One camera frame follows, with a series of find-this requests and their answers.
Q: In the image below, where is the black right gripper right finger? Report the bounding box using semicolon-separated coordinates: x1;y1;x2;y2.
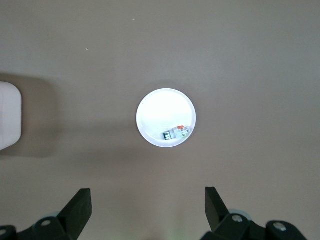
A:
203;186;261;240

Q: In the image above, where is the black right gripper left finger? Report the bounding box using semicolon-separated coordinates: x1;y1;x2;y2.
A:
17;188;93;240

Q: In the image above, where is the white lidded storage box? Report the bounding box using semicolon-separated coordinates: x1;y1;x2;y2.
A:
0;81;23;151

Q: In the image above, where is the pink round plate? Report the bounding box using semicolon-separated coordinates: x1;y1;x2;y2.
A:
135;87;197;149

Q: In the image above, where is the silver clear push button switch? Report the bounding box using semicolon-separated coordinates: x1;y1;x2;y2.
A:
161;124;193;141

